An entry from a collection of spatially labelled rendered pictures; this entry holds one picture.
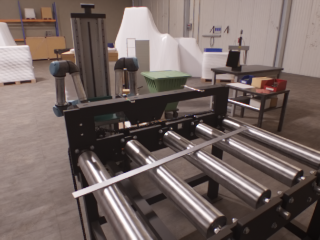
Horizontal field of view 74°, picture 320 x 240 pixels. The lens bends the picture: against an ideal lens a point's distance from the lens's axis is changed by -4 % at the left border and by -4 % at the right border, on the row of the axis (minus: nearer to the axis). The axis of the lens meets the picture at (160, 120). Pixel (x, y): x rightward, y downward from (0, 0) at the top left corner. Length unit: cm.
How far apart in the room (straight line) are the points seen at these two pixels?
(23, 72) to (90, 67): 695
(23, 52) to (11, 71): 79
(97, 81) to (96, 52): 31
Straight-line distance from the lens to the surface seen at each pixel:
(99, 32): 248
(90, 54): 251
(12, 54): 931
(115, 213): 94
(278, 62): 1229
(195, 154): 134
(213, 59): 821
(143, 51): 518
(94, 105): 138
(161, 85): 403
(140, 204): 116
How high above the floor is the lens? 155
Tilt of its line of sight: 21 degrees down
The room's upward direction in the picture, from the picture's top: straight up
